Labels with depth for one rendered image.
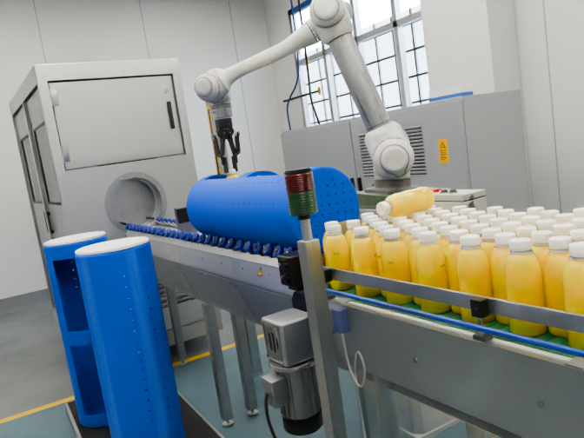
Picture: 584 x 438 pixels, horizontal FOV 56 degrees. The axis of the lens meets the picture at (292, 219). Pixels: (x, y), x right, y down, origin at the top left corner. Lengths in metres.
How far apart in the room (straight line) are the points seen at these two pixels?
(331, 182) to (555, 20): 2.98
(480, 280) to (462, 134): 2.21
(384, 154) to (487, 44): 2.47
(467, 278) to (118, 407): 1.54
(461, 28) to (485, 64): 0.36
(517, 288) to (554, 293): 0.06
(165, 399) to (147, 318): 0.33
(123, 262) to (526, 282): 1.48
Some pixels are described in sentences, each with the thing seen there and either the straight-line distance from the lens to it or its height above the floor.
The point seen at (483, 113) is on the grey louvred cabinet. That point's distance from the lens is 3.46.
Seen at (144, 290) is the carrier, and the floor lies 0.85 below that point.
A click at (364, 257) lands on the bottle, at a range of 1.42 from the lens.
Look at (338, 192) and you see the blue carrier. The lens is 1.83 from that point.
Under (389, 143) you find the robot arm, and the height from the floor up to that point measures 1.26.
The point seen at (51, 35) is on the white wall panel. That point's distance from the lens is 6.92.
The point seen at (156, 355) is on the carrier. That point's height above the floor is 0.59.
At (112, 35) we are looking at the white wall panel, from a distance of 7.04.
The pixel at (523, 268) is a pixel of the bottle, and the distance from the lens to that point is 1.10.
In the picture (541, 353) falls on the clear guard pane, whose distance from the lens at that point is 0.99.
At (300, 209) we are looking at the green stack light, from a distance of 1.20.
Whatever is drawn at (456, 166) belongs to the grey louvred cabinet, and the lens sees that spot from 3.39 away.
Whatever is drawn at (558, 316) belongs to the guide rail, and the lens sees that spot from 1.03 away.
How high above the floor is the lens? 1.31
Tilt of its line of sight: 7 degrees down
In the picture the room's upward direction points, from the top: 8 degrees counter-clockwise
